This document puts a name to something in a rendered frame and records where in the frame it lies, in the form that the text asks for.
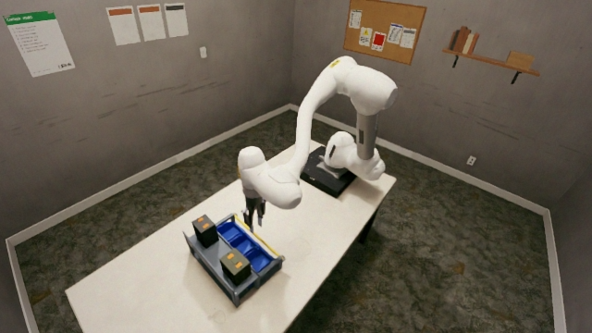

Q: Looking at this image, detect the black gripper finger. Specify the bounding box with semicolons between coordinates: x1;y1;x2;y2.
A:
256;198;266;227
241;206;256;233

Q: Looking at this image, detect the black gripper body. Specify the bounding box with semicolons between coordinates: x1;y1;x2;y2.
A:
244;196;263;212

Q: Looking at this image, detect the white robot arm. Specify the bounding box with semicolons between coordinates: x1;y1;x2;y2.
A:
238;56;398;210

